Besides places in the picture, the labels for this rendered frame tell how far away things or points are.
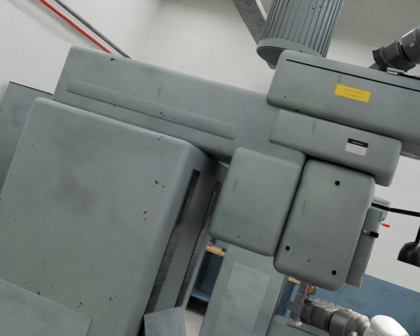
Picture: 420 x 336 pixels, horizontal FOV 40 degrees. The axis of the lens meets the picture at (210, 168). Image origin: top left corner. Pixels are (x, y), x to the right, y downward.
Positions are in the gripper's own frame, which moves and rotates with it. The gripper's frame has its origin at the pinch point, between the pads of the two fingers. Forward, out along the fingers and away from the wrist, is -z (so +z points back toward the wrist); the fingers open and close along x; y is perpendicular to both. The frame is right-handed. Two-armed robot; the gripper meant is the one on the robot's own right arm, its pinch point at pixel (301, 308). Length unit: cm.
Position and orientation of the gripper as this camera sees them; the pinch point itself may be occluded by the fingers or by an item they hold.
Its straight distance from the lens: 161.0
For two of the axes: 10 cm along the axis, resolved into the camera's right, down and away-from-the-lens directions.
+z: 7.6, 2.0, -6.2
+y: -3.1, 9.5, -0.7
